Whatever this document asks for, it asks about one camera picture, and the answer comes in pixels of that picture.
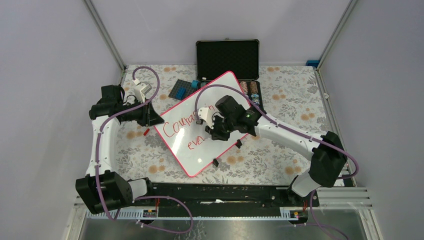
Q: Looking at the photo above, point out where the light blue round brick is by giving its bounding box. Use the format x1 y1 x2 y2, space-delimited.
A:
191 80 204 90

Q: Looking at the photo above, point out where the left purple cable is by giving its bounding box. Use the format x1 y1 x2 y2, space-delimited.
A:
95 66 194 235

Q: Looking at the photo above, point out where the black whiteboard clip upper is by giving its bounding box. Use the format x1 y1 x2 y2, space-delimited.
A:
235 139 243 149

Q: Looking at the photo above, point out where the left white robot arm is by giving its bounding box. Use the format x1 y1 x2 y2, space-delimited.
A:
75 82 164 215

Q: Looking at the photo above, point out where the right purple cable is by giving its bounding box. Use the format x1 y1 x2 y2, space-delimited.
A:
194 84 361 239

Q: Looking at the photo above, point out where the blue box in corner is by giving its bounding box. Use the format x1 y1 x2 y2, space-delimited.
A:
305 60 320 68

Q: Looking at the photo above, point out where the black whiteboard clip lower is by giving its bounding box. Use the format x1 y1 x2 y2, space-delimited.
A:
212 158 219 167

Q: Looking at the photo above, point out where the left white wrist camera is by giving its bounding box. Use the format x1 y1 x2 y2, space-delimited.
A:
133 78 152 103

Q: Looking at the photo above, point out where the purple cable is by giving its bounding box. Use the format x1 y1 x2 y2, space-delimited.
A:
95 66 194 235
194 84 361 239

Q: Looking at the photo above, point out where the white slotted cable duct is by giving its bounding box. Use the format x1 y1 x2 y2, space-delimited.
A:
85 207 299 221

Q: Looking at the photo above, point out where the black poker chip case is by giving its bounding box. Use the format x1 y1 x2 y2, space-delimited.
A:
195 39 264 110

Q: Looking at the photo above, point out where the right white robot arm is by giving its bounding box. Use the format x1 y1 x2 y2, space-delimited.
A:
197 95 348 206

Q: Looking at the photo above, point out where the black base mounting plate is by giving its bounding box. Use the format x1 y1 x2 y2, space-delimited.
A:
133 182 320 213

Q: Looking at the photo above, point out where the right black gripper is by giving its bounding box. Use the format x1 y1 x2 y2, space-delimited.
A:
205 114 237 142

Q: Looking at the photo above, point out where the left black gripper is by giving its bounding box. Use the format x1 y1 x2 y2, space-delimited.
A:
122 96 164 127

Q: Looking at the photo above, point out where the dark grey lego baseplate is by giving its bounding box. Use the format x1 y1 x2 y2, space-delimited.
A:
168 79 196 101

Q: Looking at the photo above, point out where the pink framed whiteboard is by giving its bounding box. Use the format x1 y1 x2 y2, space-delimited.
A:
155 71 250 177

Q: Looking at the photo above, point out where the blue lego brick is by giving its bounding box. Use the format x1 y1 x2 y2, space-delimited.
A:
174 87 187 101

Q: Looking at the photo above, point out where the black whiteboard clip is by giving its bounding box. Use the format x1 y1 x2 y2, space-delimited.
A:
212 158 219 167
235 139 243 149

